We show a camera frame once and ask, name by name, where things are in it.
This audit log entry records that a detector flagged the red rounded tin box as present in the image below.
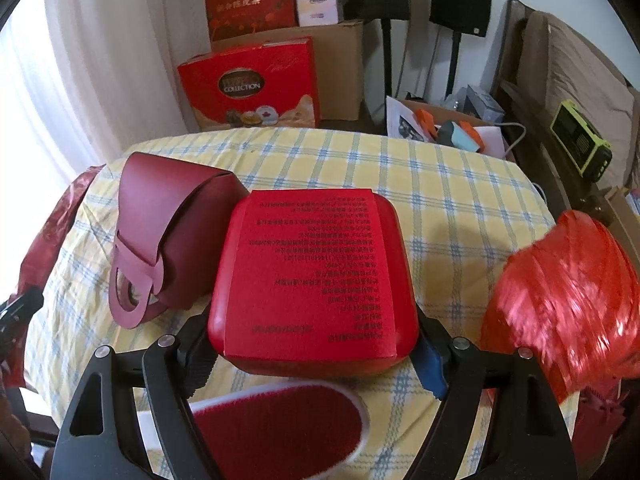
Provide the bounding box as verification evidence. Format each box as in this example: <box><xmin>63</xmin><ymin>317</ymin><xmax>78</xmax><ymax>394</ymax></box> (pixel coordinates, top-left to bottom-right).
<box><xmin>207</xmin><ymin>189</ymin><xmax>420</xmax><ymax>377</ymax></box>

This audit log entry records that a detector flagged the red foil bag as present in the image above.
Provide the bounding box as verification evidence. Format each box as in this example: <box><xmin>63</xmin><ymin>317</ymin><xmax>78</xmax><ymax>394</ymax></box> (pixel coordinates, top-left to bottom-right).
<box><xmin>20</xmin><ymin>164</ymin><xmax>107</xmax><ymax>306</ymax></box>

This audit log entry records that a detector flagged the white red lint brush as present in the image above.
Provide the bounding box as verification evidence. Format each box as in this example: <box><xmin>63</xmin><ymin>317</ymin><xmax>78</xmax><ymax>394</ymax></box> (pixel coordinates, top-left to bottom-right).
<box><xmin>190</xmin><ymin>380</ymin><xmax>370</xmax><ymax>480</ymax></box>

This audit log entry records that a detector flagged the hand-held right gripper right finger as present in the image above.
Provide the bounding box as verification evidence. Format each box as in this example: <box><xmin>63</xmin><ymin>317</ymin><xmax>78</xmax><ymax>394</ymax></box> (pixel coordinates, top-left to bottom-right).
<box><xmin>400</xmin><ymin>305</ymin><xmax>581</xmax><ymax>480</ymax></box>

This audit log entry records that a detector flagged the dark red leather pouch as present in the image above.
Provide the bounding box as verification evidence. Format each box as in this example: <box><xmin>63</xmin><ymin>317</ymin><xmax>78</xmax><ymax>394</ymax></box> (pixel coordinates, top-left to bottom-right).
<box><xmin>109</xmin><ymin>152</ymin><xmax>251</xmax><ymax>331</ymax></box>

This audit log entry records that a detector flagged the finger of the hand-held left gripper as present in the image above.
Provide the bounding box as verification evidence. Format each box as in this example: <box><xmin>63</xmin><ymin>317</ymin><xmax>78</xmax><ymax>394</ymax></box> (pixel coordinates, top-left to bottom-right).
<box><xmin>0</xmin><ymin>287</ymin><xmax>45</xmax><ymax>346</ymax></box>

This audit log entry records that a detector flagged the red tea gift bag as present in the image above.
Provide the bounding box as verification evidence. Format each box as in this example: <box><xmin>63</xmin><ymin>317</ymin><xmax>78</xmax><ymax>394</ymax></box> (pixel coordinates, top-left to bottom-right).
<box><xmin>202</xmin><ymin>0</ymin><xmax>301</xmax><ymax>43</ymax></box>

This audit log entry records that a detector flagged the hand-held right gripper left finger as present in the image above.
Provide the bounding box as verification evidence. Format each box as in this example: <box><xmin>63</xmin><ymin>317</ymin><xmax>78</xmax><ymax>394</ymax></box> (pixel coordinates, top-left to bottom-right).
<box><xmin>50</xmin><ymin>305</ymin><xmax>223</xmax><ymax>480</ymax></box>

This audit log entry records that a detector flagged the green black portable radio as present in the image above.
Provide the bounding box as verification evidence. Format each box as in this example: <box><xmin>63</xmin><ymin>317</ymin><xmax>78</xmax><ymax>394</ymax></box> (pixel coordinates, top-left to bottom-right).
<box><xmin>550</xmin><ymin>100</ymin><xmax>613</xmax><ymax>183</ymax></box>

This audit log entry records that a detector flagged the yellow checked tablecloth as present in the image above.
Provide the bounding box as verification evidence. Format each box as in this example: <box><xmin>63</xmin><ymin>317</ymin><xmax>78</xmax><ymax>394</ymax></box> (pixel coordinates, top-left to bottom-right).
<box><xmin>22</xmin><ymin>127</ymin><xmax>581</xmax><ymax>480</ymax></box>

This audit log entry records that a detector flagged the large closed cardboard box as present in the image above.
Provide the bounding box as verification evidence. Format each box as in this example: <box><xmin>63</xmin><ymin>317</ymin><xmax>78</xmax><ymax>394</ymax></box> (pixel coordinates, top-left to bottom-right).
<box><xmin>210</xmin><ymin>19</ymin><xmax>366</xmax><ymax>122</ymax></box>

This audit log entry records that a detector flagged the large beige sofa cushion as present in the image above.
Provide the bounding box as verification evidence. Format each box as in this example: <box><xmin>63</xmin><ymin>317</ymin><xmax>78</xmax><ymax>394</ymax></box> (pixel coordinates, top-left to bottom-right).
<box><xmin>515</xmin><ymin>10</ymin><xmax>633</xmax><ymax>191</ymax></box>

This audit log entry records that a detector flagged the red cookie gift box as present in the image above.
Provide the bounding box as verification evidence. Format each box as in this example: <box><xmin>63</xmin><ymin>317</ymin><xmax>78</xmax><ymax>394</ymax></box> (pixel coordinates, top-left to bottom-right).
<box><xmin>177</xmin><ymin>36</ymin><xmax>321</xmax><ymax>132</ymax></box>

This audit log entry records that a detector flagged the red plastic twine ball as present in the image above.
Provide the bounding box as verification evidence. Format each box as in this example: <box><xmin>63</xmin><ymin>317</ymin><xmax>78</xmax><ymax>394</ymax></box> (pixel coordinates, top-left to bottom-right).
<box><xmin>480</xmin><ymin>210</ymin><xmax>640</xmax><ymax>403</ymax></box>

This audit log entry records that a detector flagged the white sheer curtain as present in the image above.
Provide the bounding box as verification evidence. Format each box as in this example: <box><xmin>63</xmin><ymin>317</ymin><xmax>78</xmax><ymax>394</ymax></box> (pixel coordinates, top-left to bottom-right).
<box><xmin>0</xmin><ymin>0</ymin><xmax>211</xmax><ymax>201</ymax></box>

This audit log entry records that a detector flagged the black speaker stand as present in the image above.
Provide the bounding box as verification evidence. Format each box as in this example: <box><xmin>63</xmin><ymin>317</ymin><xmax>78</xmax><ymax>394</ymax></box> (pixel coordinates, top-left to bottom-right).
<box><xmin>445</xmin><ymin>27</ymin><xmax>462</xmax><ymax>103</ymax></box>
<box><xmin>381</xmin><ymin>17</ymin><xmax>393</xmax><ymax>98</ymax></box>

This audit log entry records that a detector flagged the brown sofa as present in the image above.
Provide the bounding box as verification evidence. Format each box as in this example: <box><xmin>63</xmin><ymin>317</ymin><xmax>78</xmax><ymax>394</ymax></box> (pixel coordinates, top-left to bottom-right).
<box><xmin>492</xmin><ymin>0</ymin><xmax>640</xmax><ymax>201</ymax></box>

